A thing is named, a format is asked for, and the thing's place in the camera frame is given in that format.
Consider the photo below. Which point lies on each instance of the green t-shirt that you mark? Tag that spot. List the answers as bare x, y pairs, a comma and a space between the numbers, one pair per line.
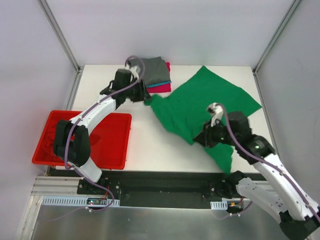
183, 114

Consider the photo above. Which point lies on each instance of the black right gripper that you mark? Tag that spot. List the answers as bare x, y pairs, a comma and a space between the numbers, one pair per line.
206, 136

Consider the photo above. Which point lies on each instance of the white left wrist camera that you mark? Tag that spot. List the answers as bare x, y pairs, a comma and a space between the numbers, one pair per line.
134, 69

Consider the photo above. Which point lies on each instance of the red plastic bin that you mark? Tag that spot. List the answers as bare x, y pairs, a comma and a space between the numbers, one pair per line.
109, 140

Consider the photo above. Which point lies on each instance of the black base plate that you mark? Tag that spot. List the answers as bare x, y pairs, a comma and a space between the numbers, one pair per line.
151, 189

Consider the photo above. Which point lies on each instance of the folded grey t-shirt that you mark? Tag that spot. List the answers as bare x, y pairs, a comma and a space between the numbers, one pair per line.
146, 61

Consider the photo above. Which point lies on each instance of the folded pink t-shirt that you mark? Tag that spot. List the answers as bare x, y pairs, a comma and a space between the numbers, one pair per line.
160, 88

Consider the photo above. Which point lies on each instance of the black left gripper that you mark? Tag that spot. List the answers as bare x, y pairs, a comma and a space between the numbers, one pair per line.
139, 91

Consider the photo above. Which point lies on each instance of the white cable duct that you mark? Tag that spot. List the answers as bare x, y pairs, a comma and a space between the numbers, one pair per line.
219, 205
74, 201

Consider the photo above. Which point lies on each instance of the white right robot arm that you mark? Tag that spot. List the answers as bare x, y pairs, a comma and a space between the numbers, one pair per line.
297, 214

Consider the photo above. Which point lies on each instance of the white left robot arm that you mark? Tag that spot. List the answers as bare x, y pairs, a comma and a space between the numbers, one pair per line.
72, 137

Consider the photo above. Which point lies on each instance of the left white cable duct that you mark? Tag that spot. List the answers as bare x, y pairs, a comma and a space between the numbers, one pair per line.
74, 201

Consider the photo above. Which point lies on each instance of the right aluminium frame post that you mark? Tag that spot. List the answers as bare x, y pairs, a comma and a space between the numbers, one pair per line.
277, 34

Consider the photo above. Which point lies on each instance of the aluminium front rail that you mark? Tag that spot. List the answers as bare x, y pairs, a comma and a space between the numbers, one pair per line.
55, 186

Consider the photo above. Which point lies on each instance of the right white cable duct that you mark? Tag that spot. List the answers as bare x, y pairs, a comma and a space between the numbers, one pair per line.
219, 205

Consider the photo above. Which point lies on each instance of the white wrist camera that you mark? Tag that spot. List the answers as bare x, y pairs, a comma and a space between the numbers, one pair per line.
134, 69
216, 112

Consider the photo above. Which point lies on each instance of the aluminium frame post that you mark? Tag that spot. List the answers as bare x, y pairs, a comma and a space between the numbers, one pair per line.
277, 34
46, 9

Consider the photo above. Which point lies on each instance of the red t-shirt in bin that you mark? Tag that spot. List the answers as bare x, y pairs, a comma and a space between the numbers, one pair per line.
47, 145

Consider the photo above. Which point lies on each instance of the folded teal t-shirt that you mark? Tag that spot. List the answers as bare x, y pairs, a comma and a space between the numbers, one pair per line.
158, 84

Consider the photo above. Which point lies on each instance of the left aluminium frame post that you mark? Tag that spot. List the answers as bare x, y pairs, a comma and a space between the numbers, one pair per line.
46, 9

